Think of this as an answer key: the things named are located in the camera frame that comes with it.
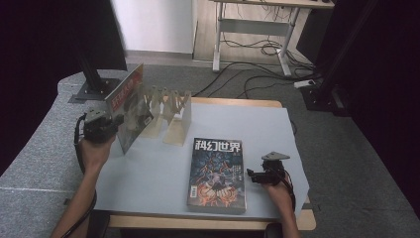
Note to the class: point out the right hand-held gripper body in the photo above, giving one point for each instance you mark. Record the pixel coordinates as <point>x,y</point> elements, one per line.
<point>274,172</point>

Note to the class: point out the red-title portrait magazine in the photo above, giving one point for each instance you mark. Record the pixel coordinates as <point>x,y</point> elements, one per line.
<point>130,99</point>

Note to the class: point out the metal desk frame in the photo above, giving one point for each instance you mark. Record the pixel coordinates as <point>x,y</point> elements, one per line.
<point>254,27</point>

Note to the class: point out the black curtain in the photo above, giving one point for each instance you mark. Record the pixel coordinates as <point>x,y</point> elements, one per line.
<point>39,66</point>
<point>389,82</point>

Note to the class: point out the white power strip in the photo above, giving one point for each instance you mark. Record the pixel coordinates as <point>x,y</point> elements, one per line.
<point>304,83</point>

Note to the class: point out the person's left hand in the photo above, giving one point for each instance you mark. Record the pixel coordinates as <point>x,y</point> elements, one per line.
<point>95,153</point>

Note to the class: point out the person's right hand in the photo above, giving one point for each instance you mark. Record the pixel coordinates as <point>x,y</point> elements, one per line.
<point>282,198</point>

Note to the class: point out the dark illustrated magazine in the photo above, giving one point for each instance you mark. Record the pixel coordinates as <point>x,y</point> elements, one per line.
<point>216,178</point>

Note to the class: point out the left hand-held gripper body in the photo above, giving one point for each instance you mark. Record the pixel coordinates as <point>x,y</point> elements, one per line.
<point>97,129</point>

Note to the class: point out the black metal stand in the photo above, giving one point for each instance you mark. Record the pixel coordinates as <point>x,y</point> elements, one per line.
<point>322,95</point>
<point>95,87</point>

